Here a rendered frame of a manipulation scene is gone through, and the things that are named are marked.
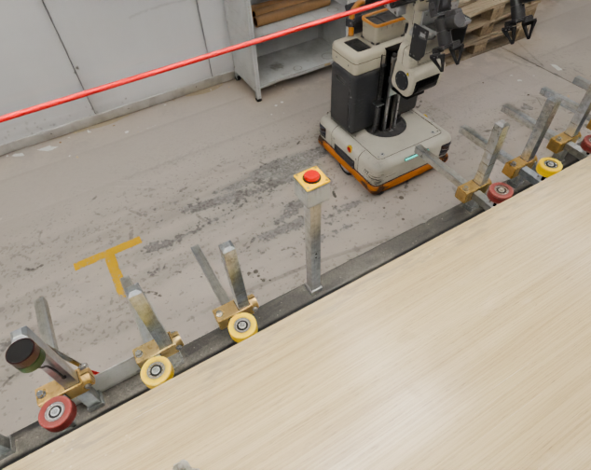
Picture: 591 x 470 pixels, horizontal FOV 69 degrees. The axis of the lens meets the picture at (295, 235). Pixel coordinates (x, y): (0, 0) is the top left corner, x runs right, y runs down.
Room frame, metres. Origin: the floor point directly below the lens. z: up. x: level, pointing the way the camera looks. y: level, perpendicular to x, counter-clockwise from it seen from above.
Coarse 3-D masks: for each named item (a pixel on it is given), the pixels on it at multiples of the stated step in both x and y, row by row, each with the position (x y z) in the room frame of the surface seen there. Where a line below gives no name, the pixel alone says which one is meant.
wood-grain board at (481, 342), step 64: (576, 192) 1.01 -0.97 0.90; (448, 256) 0.77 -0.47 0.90; (512, 256) 0.76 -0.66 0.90; (576, 256) 0.74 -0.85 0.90; (320, 320) 0.59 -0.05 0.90; (384, 320) 0.57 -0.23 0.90; (448, 320) 0.56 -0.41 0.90; (512, 320) 0.55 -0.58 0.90; (576, 320) 0.54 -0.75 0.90; (192, 384) 0.43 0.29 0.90; (256, 384) 0.42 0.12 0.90; (320, 384) 0.40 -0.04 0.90; (384, 384) 0.39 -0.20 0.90; (448, 384) 0.38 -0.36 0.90; (512, 384) 0.37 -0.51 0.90; (576, 384) 0.36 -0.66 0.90; (64, 448) 0.29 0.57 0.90; (128, 448) 0.28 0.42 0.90; (192, 448) 0.28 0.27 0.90; (256, 448) 0.27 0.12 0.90; (320, 448) 0.26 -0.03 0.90; (384, 448) 0.25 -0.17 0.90; (448, 448) 0.24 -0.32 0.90; (512, 448) 0.23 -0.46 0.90; (576, 448) 0.22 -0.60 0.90
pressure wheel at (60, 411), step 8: (48, 400) 0.41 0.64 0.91; (56, 400) 0.41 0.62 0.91; (64, 400) 0.40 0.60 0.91; (48, 408) 0.39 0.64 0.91; (56, 408) 0.38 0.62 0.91; (64, 408) 0.38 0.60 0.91; (72, 408) 0.38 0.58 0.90; (40, 416) 0.37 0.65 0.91; (48, 416) 0.37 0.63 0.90; (56, 416) 0.37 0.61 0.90; (64, 416) 0.36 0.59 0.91; (72, 416) 0.37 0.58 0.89; (40, 424) 0.35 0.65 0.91; (48, 424) 0.35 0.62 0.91; (56, 424) 0.35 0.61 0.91; (64, 424) 0.35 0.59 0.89
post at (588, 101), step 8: (584, 96) 1.39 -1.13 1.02; (584, 104) 1.38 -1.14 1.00; (576, 112) 1.39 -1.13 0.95; (584, 112) 1.37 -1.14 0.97; (576, 120) 1.38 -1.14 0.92; (584, 120) 1.38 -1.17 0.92; (568, 128) 1.39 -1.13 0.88; (576, 128) 1.37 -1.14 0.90; (560, 152) 1.38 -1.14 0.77; (560, 160) 1.37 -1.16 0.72
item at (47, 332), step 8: (40, 304) 0.72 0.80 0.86; (40, 312) 0.69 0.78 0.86; (48, 312) 0.70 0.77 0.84; (40, 320) 0.67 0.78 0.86; (48, 320) 0.67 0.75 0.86; (40, 328) 0.64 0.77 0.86; (48, 328) 0.64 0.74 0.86; (40, 336) 0.61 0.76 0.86; (48, 336) 0.61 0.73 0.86; (48, 344) 0.59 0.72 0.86; (56, 344) 0.60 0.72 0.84; (48, 376) 0.49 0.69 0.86; (72, 424) 0.37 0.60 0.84
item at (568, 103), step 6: (546, 90) 1.72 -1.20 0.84; (552, 90) 1.72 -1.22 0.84; (546, 96) 1.71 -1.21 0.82; (558, 96) 1.67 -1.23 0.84; (564, 96) 1.67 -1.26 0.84; (564, 102) 1.64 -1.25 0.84; (570, 102) 1.62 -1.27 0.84; (570, 108) 1.60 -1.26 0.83; (576, 108) 1.58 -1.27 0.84; (588, 120) 1.52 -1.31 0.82
